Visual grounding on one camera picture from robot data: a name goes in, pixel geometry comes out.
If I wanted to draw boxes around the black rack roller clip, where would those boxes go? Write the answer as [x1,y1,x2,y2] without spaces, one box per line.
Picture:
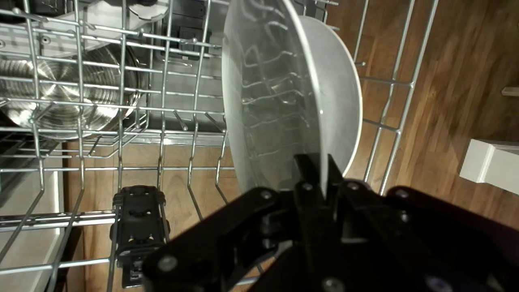
[110,185,171,289]

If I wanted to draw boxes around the stainless steel pot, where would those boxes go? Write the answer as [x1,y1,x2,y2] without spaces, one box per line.
[0,44,143,141]

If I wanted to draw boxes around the white furniture piece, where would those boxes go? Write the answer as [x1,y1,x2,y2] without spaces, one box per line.
[459,138,519,195]

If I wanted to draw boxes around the dishwasher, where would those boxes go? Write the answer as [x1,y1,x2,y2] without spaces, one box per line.
[0,0,440,292]

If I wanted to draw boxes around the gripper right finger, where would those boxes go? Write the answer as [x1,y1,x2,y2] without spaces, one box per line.
[327,154,519,292]

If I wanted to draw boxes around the wire dishwasher rack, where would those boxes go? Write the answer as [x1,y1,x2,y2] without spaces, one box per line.
[0,0,440,292]

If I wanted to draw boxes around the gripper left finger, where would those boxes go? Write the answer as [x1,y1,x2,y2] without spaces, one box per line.
[142,153,327,292]

